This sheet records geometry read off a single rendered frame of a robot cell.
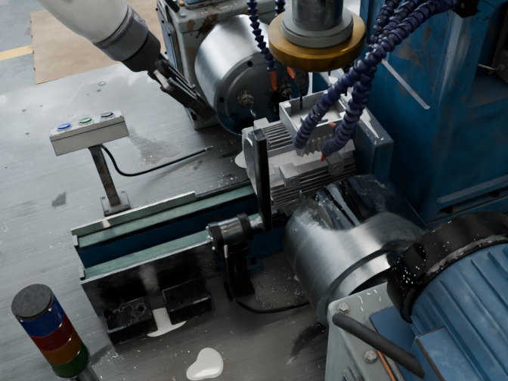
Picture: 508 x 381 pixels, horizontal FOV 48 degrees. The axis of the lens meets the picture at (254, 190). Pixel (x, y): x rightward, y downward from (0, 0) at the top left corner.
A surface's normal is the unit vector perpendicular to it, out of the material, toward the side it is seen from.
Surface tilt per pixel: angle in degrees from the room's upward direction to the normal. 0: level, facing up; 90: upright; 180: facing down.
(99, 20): 93
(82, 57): 0
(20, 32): 0
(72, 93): 0
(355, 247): 24
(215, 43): 36
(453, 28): 90
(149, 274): 90
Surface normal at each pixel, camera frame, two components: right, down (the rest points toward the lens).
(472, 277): -0.42, -0.51
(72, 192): -0.06, -0.67
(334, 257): -0.64, -0.33
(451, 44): -0.94, 0.29
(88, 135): 0.29, 0.35
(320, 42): 0.03, 0.73
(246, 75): 0.34, 0.68
